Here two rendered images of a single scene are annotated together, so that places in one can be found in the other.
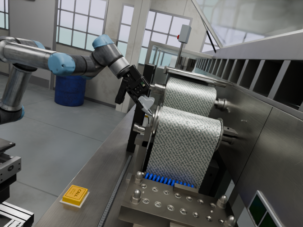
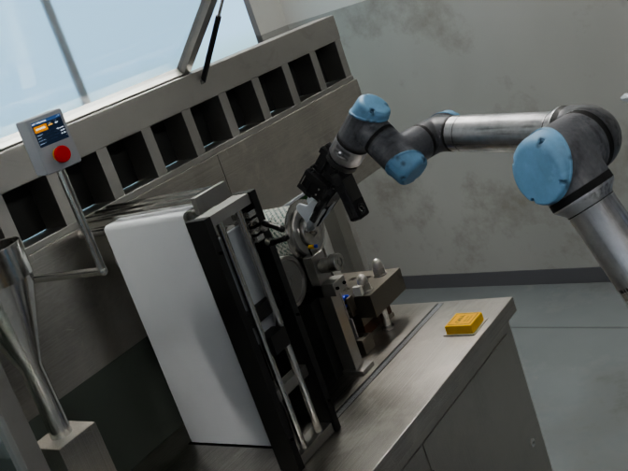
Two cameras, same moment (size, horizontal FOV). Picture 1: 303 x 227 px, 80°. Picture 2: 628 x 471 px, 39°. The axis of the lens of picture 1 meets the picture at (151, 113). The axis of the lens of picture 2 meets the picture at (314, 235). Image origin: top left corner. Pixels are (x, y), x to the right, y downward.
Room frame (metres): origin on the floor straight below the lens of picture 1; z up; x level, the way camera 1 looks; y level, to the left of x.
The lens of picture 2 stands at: (2.32, 1.18, 1.77)
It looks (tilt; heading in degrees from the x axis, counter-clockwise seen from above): 15 degrees down; 217
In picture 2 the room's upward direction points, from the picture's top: 19 degrees counter-clockwise
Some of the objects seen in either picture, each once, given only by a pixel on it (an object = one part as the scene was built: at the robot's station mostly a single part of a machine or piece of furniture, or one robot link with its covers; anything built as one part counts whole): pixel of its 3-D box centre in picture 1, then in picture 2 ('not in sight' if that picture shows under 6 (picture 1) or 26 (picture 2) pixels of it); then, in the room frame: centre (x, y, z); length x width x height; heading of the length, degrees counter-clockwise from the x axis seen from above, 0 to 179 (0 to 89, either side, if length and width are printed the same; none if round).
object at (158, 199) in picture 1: (178, 209); (325, 296); (0.52, -0.18, 1.00); 0.40 x 0.16 x 0.06; 88
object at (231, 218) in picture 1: (230, 221); not in sight; (0.47, -0.34, 1.05); 0.04 x 0.04 x 0.04
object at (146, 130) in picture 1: (138, 152); (339, 312); (0.75, 0.01, 1.05); 0.06 x 0.05 x 0.31; 88
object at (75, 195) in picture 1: (75, 194); (463, 323); (0.56, 0.21, 0.91); 0.07 x 0.07 x 0.02; 88
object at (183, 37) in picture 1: (183, 34); (50, 142); (1.26, -0.08, 1.66); 0.07 x 0.07 x 0.10; 72
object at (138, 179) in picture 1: (138, 176); (363, 282); (0.58, -0.01, 1.05); 0.04 x 0.04 x 0.04
